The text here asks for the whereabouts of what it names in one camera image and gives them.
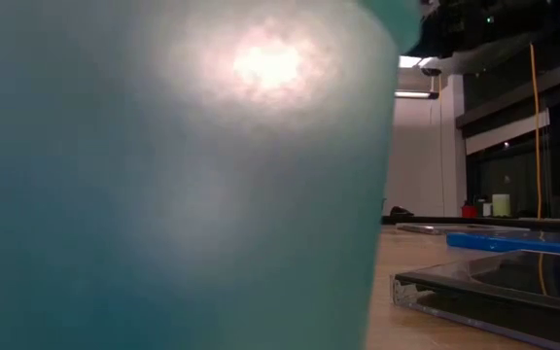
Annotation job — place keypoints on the small white container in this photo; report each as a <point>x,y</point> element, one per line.
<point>487,210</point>

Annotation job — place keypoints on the blue plastic disc case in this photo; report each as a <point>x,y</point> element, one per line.
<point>503,243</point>

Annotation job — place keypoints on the black frame knob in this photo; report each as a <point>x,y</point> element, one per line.
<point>401,212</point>

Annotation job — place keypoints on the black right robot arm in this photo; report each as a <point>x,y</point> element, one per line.
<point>479,19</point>

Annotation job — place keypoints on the clear black CD jewel case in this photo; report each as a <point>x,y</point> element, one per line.
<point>503,291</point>
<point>435,228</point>

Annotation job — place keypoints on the white banner strip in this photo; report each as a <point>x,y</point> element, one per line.
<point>503,133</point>

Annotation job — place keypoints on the small ceiling light strip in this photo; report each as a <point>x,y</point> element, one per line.
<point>413,94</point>

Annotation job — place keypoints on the black aluminium table frame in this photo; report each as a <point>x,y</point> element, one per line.
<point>552,224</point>

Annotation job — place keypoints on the black ceiling dome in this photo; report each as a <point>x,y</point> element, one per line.
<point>431,72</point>

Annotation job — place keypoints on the red container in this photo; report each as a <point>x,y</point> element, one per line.
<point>469,210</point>

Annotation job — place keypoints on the long ceiling light panel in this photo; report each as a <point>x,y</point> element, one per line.
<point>413,61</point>

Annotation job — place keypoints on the translucent teal plastic cup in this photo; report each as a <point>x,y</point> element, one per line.
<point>163,194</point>

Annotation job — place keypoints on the white cup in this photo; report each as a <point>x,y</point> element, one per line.
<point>501,205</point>

